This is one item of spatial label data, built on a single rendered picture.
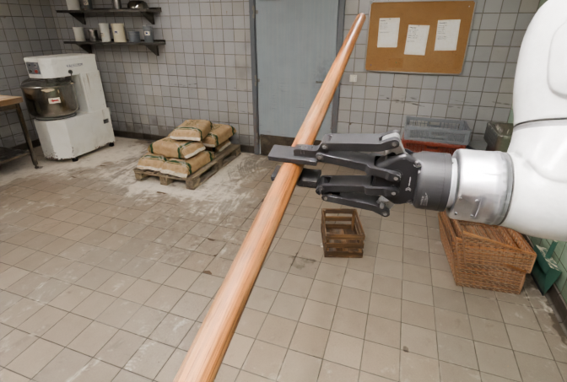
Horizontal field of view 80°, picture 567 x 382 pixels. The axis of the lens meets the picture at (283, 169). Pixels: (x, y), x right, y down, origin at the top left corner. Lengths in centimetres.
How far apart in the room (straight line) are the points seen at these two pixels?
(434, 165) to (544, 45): 18
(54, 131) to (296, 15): 333
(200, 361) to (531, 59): 47
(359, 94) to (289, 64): 93
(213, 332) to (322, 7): 404
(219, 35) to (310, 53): 123
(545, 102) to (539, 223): 13
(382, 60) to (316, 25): 85
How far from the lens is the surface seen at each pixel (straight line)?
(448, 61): 416
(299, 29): 429
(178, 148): 390
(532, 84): 49
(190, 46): 497
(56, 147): 524
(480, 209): 45
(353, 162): 45
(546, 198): 45
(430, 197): 45
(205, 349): 32
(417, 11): 413
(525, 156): 47
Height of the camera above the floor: 169
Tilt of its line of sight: 23 degrees down
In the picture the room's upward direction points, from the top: straight up
